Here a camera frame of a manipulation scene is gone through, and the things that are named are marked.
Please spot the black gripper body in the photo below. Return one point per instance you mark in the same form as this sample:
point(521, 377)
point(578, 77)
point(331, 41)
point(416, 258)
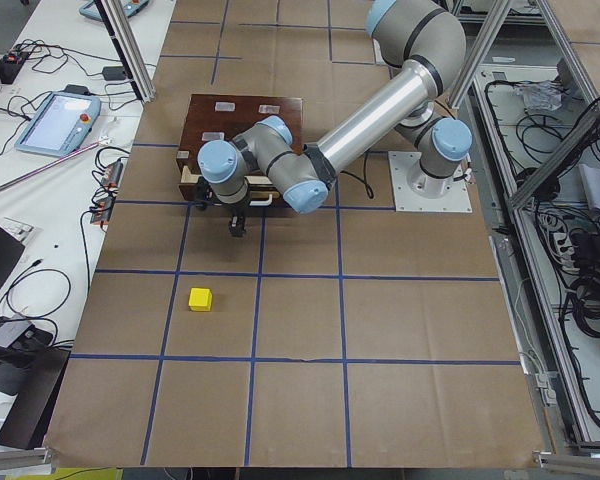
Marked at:
point(235, 210)

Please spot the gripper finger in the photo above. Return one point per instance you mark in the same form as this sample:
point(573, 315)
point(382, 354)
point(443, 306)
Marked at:
point(237, 226)

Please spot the pale wooden drawer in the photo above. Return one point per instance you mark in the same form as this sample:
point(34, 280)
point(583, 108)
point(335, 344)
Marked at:
point(250, 190)

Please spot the yellow block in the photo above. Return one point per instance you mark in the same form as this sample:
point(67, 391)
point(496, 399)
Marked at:
point(200, 299)

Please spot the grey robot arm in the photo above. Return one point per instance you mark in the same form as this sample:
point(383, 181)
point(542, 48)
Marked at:
point(427, 45)

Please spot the dark wooden drawer cabinet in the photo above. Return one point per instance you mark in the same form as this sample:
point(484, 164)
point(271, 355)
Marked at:
point(222, 117)

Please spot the black power adapter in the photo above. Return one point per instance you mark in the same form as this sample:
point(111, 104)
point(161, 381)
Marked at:
point(114, 73)

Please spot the teach pendant with screen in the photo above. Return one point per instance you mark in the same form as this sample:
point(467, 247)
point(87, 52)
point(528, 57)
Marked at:
point(60, 125)

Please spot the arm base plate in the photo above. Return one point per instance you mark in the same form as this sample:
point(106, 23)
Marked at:
point(414, 191)

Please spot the aluminium frame post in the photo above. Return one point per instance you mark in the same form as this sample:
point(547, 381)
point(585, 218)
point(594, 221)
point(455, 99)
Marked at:
point(124, 42)

